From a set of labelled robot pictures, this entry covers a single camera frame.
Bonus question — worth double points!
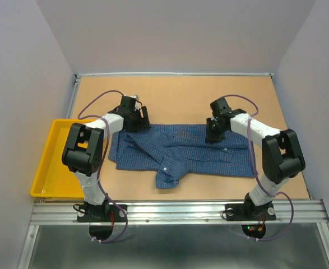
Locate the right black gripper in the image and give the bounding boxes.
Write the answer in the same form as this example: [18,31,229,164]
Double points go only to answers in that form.
[204,117,226,144]

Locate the blue checked long sleeve shirt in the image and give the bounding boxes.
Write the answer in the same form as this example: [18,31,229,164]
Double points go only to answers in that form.
[108,124,254,189]

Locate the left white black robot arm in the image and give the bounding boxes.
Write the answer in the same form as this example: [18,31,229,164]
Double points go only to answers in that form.
[62,94,150,221]

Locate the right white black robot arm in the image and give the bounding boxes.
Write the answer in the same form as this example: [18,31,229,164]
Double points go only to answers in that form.
[205,96,306,219]

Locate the yellow plastic tray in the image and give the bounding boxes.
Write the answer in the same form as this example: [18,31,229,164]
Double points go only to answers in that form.
[30,119,88,200]

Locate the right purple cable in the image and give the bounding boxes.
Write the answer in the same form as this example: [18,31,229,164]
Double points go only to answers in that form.
[221,94,295,242]

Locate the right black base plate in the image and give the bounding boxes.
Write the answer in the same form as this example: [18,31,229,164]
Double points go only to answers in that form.
[221,202,276,221]

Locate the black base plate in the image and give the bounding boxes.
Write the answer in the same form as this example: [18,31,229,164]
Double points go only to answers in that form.
[221,202,276,221]
[73,203,126,223]

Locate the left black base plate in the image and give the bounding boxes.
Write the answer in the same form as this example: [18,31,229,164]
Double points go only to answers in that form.
[73,203,126,223]

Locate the aluminium mounting rail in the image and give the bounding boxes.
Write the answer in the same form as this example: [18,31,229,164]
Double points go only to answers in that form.
[30,200,329,225]

